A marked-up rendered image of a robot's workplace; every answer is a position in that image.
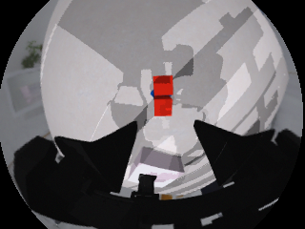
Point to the red cube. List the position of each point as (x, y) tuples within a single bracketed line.
[(163, 105), (162, 85)]

